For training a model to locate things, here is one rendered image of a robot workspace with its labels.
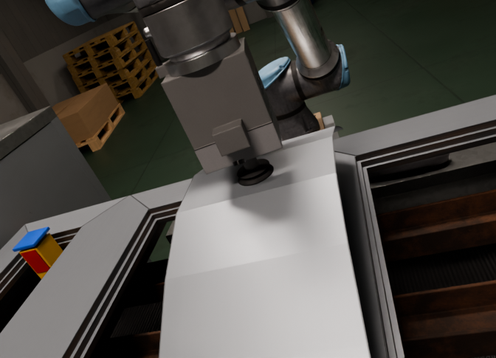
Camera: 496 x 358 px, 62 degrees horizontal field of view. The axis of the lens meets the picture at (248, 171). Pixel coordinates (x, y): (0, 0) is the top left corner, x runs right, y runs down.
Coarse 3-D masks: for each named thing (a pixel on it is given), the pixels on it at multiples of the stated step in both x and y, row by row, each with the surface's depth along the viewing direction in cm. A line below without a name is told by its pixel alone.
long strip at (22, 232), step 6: (24, 228) 106; (18, 234) 104; (24, 234) 103; (12, 240) 103; (18, 240) 101; (6, 246) 101; (12, 246) 99; (0, 252) 99; (6, 252) 97; (12, 252) 96; (18, 252) 95; (0, 258) 96; (6, 258) 94; (12, 258) 93; (0, 264) 93; (6, 264) 92; (0, 270) 90
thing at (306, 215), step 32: (288, 192) 41; (320, 192) 39; (192, 224) 43; (224, 224) 41; (256, 224) 40; (288, 224) 38; (320, 224) 37; (192, 256) 40; (224, 256) 39; (256, 256) 37
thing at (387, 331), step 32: (480, 128) 69; (352, 160) 74; (384, 160) 74; (416, 160) 72; (352, 192) 66; (352, 224) 59; (128, 256) 77; (352, 256) 54; (384, 256) 55; (0, 288) 87; (384, 288) 50; (96, 320) 65; (384, 320) 45; (384, 352) 41
